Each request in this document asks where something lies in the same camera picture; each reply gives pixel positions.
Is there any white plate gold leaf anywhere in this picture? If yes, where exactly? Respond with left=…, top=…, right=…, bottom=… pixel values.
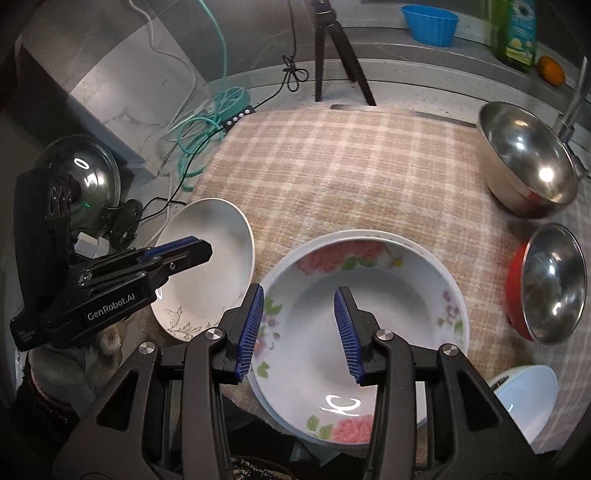
left=151, top=198, right=256, bottom=342

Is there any white pale blue bowl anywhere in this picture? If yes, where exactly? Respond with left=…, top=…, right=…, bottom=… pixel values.
left=488, top=365, right=558, bottom=444

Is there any large pink floral plate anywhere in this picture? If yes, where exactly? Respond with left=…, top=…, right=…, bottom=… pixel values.
left=246, top=229, right=471, bottom=434

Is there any small steel red bowl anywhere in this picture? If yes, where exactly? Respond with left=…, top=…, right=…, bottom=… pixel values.
left=505, top=223, right=588, bottom=346

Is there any large steel bowl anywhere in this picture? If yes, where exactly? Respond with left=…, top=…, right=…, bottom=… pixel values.
left=476, top=102, right=590, bottom=219

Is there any chrome kitchen faucet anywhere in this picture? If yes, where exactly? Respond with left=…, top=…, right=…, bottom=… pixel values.
left=551, top=55, right=591, bottom=181

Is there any left gloved hand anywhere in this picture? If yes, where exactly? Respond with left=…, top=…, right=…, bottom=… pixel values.
left=27, top=319, right=129, bottom=406

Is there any white charger plug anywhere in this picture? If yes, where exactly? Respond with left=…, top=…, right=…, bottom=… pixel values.
left=74, top=232, right=108, bottom=259

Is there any glass pot lid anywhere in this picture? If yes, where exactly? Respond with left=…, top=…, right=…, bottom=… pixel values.
left=35, top=134, right=121, bottom=237

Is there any black power strip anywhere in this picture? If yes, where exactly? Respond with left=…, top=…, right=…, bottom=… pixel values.
left=221, top=105, right=256, bottom=131

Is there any checkered beige table cloth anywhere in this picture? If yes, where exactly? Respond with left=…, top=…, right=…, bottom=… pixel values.
left=192, top=109, right=590, bottom=453

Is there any black tripod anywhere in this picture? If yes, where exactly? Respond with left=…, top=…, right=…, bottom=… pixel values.
left=311, top=0, right=377, bottom=106

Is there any blue silicone cup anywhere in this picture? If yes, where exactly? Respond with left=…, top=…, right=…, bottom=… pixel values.
left=401, top=4, right=459, bottom=48

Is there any orange fruit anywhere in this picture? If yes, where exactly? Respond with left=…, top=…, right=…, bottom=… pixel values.
left=536, top=55, right=566, bottom=88

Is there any green dish soap bottle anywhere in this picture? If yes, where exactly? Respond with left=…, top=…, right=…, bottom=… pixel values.
left=491, top=0, right=537, bottom=73

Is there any black clamp mount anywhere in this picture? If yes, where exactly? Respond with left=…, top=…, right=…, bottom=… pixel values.
left=100, top=199, right=143, bottom=251

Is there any teal cable coil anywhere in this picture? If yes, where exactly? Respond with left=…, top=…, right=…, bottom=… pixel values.
left=165, top=0, right=250, bottom=192

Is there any black cable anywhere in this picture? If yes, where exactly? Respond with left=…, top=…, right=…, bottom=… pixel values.
left=138, top=0, right=311, bottom=222

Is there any white cable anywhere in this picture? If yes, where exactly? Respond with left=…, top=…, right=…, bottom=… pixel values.
left=126, top=0, right=219, bottom=135

